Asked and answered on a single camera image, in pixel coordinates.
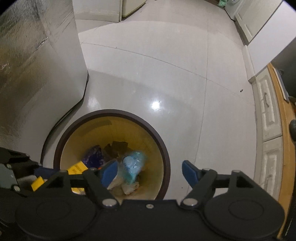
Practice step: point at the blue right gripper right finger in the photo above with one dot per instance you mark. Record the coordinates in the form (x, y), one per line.
(191, 173)

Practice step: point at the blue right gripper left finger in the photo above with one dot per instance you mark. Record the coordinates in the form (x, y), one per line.
(108, 172)

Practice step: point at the crushed blue Pepsi can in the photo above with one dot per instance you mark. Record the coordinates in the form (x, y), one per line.
(93, 158)

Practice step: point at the brown paper bag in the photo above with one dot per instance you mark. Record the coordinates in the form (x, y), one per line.
(115, 150)

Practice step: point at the white orange plastic bag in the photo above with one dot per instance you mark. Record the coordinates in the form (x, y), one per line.
(119, 187)

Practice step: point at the light blue tissue pack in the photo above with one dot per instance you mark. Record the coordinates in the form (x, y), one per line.
(133, 164)

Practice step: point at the yellow round trash bin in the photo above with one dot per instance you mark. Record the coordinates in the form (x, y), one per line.
(102, 127)

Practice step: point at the wooden top low cabinet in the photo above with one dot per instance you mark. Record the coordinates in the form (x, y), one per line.
(275, 150)

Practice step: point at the black have a nice day cloth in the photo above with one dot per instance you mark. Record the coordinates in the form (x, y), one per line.
(292, 125)

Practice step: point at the white refrigerator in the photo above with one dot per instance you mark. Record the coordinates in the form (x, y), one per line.
(105, 10)

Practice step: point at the white kitchen cabinets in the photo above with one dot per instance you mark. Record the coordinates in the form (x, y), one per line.
(254, 14)

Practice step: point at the white washing machine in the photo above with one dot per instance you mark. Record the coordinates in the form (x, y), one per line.
(232, 7)

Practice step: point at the green bag on floor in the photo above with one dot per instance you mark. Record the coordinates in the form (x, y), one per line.
(222, 3)

